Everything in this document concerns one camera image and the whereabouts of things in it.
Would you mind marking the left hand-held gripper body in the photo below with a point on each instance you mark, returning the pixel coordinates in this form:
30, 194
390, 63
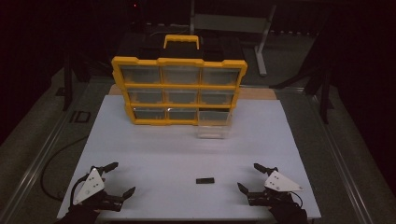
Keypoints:
91, 186

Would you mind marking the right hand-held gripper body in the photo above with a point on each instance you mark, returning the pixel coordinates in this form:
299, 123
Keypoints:
278, 186

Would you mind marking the small black rectangular block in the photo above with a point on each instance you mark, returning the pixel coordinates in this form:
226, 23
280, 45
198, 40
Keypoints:
205, 180

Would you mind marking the clear plastic drawer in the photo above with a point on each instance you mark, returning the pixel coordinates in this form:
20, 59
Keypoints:
214, 127

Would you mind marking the yellow drawer organizer cabinet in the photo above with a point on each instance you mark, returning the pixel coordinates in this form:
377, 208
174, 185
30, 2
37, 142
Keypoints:
180, 85

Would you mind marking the person's right hand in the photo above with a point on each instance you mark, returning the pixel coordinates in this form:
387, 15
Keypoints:
289, 214

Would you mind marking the person's left hand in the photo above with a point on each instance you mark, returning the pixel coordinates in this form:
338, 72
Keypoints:
77, 215

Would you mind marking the black rectangular floor plate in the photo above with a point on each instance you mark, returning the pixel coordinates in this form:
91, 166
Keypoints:
80, 117

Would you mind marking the dark metal stand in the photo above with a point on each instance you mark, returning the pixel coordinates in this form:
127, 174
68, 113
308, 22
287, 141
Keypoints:
67, 84
323, 93

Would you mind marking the metal floor rail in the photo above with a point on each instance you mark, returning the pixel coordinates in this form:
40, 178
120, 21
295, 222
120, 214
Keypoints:
336, 155
37, 158

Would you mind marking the grey metal table frame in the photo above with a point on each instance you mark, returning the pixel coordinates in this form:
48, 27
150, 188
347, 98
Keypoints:
232, 23

